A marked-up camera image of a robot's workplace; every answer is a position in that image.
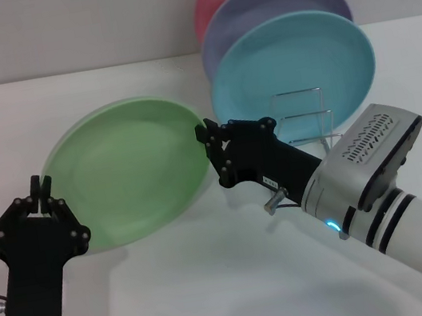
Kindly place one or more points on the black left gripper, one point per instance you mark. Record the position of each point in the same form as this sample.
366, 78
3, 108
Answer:
34, 277

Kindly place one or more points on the green round plate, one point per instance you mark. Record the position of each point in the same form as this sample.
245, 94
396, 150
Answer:
128, 172

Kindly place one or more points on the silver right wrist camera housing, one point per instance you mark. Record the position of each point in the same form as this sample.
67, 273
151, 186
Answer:
377, 134

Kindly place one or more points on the purple round plate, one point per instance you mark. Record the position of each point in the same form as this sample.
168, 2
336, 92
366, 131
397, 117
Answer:
270, 2

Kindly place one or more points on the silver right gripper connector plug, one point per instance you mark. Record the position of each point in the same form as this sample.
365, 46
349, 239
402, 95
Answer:
275, 200

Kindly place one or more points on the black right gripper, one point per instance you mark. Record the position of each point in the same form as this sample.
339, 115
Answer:
268, 160

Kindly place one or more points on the blue round plate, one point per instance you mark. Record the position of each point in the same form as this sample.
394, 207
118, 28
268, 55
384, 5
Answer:
292, 59

